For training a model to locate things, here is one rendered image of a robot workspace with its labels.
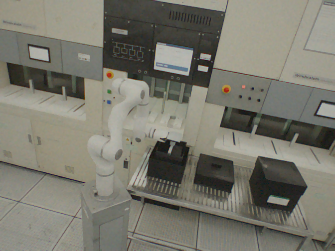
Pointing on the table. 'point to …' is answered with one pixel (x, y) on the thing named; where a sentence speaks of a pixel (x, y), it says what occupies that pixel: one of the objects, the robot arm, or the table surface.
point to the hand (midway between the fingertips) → (173, 138)
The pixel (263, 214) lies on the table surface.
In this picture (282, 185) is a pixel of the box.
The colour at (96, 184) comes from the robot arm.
